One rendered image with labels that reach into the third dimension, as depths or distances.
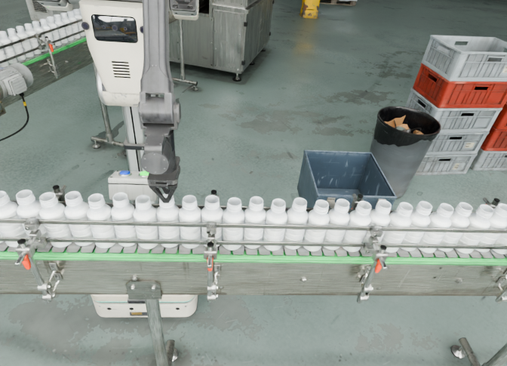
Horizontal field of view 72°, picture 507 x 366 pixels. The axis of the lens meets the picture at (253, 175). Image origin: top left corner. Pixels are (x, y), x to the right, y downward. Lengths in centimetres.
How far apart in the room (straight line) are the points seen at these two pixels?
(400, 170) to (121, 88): 210
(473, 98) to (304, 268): 248
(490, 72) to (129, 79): 262
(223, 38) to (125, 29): 326
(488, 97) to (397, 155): 94
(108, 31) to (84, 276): 80
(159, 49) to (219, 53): 385
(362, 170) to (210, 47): 328
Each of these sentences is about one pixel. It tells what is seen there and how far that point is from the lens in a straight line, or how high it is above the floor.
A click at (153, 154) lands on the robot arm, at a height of 137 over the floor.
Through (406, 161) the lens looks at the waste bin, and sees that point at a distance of 281.
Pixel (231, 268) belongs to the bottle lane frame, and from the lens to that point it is 105.
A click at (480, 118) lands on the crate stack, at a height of 57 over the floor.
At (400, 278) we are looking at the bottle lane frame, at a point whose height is 91.
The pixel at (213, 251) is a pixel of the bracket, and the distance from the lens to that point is 91.
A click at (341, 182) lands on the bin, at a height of 78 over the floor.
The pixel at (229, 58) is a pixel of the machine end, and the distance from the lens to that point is 459.
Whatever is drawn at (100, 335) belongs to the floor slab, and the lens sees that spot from 211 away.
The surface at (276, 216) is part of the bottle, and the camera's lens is 95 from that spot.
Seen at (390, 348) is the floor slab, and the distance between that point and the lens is 219.
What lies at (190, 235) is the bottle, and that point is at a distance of 99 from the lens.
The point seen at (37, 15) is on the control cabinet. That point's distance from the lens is 697.
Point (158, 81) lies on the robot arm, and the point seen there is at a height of 148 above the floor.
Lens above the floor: 178
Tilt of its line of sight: 37 degrees down
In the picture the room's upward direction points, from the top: 6 degrees clockwise
